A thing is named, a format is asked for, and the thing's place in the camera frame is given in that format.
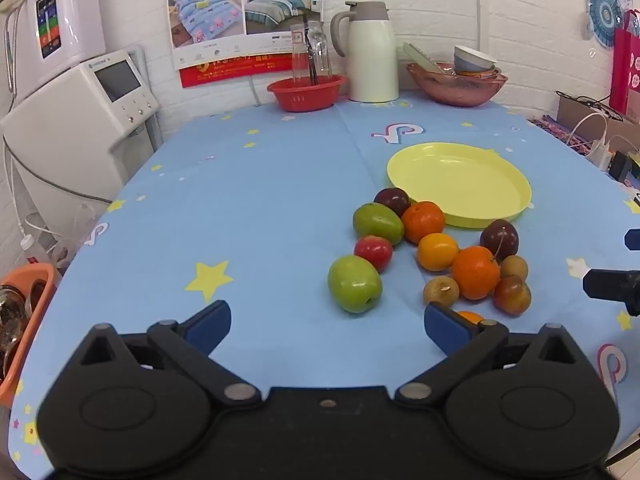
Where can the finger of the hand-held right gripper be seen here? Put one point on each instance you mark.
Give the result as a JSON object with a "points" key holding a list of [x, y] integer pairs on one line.
{"points": [[632, 240], [612, 287]]}

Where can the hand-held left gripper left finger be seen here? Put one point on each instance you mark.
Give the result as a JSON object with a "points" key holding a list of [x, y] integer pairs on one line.
{"points": [[210, 321]]}

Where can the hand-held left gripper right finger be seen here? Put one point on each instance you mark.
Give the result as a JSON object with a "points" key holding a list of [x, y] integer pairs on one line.
{"points": [[444, 326]]}

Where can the small tangerine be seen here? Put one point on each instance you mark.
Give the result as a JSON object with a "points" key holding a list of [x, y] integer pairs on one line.
{"points": [[470, 316]]}

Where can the brown longan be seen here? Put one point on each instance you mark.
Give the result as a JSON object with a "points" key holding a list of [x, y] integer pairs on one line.
{"points": [[515, 267], [440, 290]]}

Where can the orange with stem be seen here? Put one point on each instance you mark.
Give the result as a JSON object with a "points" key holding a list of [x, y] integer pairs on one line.
{"points": [[475, 272]]}

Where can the yellow-orange citrus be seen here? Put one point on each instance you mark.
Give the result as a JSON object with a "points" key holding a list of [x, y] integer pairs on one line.
{"points": [[437, 252]]}

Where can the reddish plum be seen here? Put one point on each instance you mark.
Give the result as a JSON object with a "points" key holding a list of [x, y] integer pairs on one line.
{"points": [[512, 296]]}

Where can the green apple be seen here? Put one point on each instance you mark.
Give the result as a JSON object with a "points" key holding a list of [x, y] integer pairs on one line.
{"points": [[352, 285]]}

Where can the small red apple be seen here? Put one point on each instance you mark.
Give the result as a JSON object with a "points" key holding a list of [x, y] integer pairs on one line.
{"points": [[372, 252]]}

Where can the dark purple plum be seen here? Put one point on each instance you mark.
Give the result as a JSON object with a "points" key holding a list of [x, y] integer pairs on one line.
{"points": [[392, 200], [500, 236]]}

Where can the green mango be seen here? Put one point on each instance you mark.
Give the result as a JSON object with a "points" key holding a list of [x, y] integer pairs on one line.
{"points": [[375, 225]]}

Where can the yellow plastic plate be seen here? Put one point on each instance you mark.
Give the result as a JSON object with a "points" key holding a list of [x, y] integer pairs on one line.
{"points": [[450, 180]]}

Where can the black device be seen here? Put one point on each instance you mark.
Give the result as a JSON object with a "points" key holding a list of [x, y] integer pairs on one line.
{"points": [[621, 166]]}

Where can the white charger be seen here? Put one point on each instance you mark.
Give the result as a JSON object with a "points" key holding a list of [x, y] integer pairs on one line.
{"points": [[602, 155]]}

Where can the patterned cloth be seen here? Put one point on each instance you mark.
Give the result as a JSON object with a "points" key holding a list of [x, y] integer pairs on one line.
{"points": [[550, 127]]}

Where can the cardboard box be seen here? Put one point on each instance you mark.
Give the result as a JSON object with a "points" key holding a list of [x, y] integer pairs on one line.
{"points": [[575, 112]]}

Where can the red gift bag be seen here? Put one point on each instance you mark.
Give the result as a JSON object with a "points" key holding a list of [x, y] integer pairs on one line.
{"points": [[627, 70]]}

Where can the orange plastic basket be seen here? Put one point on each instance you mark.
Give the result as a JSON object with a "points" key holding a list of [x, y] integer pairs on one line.
{"points": [[35, 320]]}

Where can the white squeeze bottle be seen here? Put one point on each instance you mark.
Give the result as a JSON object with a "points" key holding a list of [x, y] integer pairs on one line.
{"points": [[30, 252]]}

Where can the metal bowls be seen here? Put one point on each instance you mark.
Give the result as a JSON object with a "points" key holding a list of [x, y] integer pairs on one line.
{"points": [[12, 315]]}

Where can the patterned rim bowl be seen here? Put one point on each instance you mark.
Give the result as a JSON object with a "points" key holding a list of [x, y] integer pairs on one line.
{"points": [[489, 74]]}

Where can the pink glass bowl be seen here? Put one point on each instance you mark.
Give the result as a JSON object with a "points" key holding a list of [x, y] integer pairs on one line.
{"points": [[460, 92]]}

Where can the blue paper fan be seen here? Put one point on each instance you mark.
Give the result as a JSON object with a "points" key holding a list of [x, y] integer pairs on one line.
{"points": [[602, 12]]}

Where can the white water dispenser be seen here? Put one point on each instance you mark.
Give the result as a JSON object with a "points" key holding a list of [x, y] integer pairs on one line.
{"points": [[60, 135]]}

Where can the red plastic basket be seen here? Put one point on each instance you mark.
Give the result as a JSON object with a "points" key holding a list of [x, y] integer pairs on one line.
{"points": [[300, 97]]}

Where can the blue and white bowl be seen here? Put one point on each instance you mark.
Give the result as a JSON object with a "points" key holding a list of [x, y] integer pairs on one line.
{"points": [[472, 59]]}

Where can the white dish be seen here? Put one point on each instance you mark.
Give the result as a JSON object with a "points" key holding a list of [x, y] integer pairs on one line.
{"points": [[422, 57]]}

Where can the white thermos jug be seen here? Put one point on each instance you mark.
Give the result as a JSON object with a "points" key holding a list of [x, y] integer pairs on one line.
{"points": [[372, 55]]}

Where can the black stick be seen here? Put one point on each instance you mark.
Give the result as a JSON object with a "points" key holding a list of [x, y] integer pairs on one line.
{"points": [[310, 55]]}

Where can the glass pitcher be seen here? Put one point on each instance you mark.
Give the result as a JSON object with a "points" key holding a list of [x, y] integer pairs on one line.
{"points": [[322, 52]]}

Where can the white water purifier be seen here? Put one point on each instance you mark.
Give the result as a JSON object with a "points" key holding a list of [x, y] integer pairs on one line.
{"points": [[75, 10]]}

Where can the white wall pipe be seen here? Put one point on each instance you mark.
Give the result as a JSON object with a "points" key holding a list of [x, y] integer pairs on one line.
{"points": [[477, 10]]}

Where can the wall poster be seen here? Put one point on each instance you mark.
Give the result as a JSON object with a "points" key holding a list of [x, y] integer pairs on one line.
{"points": [[210, 10]]}

